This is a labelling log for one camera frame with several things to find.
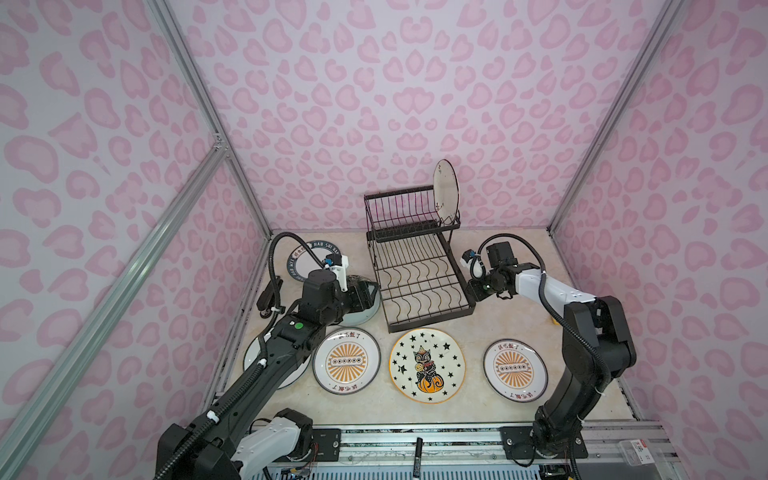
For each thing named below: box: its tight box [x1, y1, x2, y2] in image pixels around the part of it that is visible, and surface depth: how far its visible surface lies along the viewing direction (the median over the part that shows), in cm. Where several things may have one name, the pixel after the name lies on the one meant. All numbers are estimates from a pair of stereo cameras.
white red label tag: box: [630, 439, 655, 464], surface depth 72 cm
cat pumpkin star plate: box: [388, 328, 466, 405], surface depth 87 cm
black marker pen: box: [413, 437, 423, 478], surface depth 73 cm
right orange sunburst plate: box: [482, 338, 549, 403], surface depth 86 cm
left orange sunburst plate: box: [312, 327, 381, 395], surface depth 88 cm
